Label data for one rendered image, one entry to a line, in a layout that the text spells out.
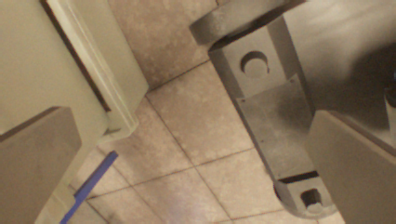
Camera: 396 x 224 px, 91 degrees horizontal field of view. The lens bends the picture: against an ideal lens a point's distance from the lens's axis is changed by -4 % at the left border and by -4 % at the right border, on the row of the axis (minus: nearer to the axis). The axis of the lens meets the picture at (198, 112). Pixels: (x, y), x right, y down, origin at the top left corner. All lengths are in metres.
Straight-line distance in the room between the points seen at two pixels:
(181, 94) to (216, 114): 0.13
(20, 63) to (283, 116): 0.46
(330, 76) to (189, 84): 0.37
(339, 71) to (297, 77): 0.08
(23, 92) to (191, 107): 0.45
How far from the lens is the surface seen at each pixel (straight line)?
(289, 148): 0.50
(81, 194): 0.78
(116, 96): 0.47
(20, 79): 0.39
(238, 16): 0.38
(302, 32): 0.43
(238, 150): 0.74
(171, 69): 0.63
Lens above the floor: 0.58
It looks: 60 degrees down
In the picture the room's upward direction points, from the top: 159 degrees counter-clockwise
